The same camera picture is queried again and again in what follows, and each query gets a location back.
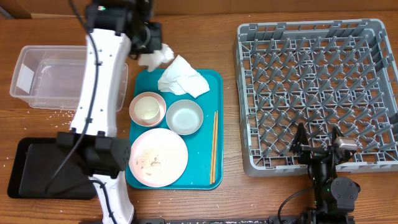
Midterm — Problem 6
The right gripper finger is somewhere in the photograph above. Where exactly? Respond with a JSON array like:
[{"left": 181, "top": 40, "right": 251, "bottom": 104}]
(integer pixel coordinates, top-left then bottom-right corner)
[
  {"left": 290, "top": 123, "right": 309, "bottom": 149},
  {"left": 331, "top": 125, "right": 343, "bottom": 146}
]

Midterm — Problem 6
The black rectangular tray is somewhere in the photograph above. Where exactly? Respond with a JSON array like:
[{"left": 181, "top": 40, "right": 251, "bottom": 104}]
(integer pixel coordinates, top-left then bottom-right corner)
[{"left": 7, "top": 138, "right": 96, "bottom": 200}]

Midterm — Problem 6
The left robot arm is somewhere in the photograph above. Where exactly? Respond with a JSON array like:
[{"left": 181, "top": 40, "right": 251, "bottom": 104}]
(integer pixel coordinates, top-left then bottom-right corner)
[{"left": 53, "top": 0, "right": 162, "bottom": 223}]

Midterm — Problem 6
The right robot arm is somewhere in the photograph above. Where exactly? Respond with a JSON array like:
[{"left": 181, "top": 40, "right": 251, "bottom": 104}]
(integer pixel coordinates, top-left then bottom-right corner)
[{"left": 289, "top": 123, "right": 361, "bottom": 224}]

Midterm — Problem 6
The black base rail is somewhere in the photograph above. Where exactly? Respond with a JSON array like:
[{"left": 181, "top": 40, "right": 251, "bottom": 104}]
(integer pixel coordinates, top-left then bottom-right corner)
[{"left": 136, "top": 215, "right": 304, "bottom": 224}]

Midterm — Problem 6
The clear plastic bin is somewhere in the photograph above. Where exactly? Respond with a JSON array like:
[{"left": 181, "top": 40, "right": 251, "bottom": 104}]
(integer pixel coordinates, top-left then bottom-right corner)
[{"left": 9, "top": 45, "right": 129, "bottom": 113}]

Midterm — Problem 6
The grey dishwasher rack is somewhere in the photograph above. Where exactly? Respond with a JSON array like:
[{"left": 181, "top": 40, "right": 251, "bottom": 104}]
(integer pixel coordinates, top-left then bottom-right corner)
[{"left": 233, "top": 19, "right": 397, "bottom": 177}]

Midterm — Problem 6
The grey bowl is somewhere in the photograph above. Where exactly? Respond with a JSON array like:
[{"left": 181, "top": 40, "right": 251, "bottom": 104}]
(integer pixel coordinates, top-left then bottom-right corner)
[{"left": 166, "top": 100, "right": 203, "bottom": 135}]

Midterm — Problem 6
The large pink plate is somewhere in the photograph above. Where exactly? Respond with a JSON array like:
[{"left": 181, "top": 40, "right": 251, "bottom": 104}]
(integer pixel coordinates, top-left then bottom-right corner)
[{"left": 129, "top": 128, "right": 188, "bottom": 188}]

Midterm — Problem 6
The small pink bowl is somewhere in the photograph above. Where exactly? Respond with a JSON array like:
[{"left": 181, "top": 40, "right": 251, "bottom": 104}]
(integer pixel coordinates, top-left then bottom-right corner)
[{"left": 129, "top": 91, "right": 167, "bottom": 127}]

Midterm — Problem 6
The white cup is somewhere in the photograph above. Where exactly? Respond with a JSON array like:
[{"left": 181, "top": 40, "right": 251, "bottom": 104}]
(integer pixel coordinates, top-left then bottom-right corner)
[{"left": 133, "top": 96, "right": 160, "bottom": 123}]

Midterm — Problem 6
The white napkin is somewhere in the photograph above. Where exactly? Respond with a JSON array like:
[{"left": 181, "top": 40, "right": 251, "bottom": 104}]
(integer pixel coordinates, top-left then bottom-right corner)
[
  {"left": 138, "top": 43, "right": 174, "bottom": 72},
  {"left": 157, "top": 55, "right": 210, "bottom": 98}
]

